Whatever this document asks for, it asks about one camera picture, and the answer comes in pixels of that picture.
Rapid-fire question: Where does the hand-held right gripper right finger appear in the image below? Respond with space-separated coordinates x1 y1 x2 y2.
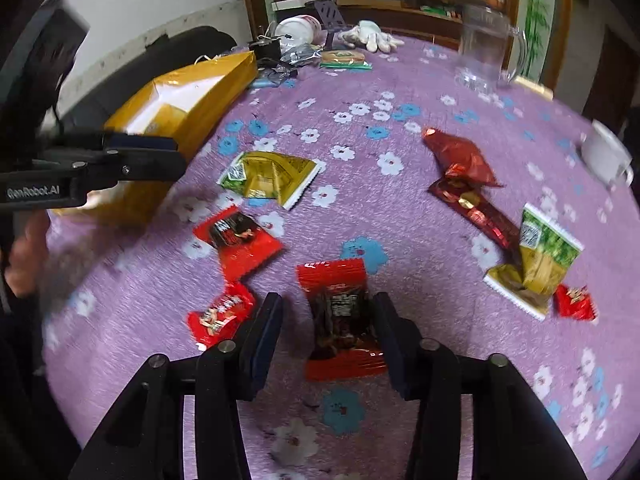
372 291 588 480

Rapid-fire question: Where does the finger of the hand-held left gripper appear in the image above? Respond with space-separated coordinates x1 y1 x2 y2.
75 149 187 183
102 131 179 152

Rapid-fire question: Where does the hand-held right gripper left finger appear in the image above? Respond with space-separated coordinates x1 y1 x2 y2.
70 292 284 480

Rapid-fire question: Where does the small red candy packet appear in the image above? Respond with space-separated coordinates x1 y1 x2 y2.
554 284 598 323
186 281 256 352

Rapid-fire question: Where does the red packet with dark snack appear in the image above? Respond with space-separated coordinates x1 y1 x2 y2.
296 258 388 382

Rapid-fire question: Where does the yellow cardboard box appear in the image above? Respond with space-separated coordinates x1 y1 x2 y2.
52 51 258 228

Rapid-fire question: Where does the red snack packet dark print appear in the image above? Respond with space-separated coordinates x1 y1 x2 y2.
192 205 284 281

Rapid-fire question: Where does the green yellow snack packet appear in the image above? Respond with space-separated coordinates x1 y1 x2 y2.
216 151 321 211
483 203 585 321

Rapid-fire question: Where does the long dark red gold packet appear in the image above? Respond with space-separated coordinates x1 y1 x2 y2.
427 177 521 251

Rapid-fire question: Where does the person's left hand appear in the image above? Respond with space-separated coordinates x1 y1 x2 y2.
2 217 51 291

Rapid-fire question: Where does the black bag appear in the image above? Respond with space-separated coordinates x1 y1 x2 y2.
60 26 238 131

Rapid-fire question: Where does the purple floral tablecloth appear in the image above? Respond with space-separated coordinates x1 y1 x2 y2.
42 35 636 480

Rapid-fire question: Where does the blue flat packet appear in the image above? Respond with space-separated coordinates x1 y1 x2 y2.
248 72 298 90

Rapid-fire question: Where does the black charger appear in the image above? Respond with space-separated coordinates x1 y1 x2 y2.
248 37 282 61

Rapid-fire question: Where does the silver plastic bag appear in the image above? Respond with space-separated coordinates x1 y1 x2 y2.
280 42 323 68

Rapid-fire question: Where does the white round container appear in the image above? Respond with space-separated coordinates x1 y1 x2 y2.
274 16 322 47

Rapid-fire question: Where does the green biscuit packet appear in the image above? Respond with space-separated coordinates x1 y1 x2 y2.
319 50 373 71

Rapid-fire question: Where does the purple phone stand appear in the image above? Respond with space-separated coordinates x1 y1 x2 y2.
305 1 351 48

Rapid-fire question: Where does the white glove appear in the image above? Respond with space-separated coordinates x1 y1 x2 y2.
337 20 405 53

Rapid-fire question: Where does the wooden cabinet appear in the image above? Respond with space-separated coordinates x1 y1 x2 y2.
239 0 573 93

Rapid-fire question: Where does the white cup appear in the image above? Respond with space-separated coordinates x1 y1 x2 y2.
579 120 635 191

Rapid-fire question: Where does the pale yellow object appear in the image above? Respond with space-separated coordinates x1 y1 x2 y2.
515 76 555 101

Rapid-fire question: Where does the clear glass pitcher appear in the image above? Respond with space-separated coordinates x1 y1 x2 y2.
454 4 528 93

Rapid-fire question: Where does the bamboo print panel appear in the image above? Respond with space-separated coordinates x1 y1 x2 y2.
517 0 556 81

